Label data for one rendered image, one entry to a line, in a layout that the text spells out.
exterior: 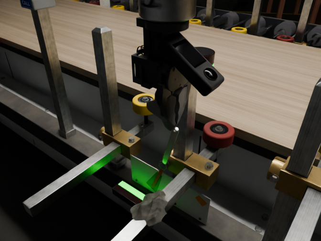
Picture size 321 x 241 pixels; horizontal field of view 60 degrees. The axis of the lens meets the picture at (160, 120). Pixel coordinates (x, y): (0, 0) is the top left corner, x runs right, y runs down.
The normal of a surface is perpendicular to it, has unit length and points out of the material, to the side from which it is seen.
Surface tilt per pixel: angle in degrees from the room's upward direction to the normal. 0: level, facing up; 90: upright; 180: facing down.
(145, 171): 90
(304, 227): 0
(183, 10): 90
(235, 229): 0
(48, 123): 0
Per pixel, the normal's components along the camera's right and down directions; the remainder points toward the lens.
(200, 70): 0.40, -0.51
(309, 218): 0.00, -0.83
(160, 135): -0.62, 0.44
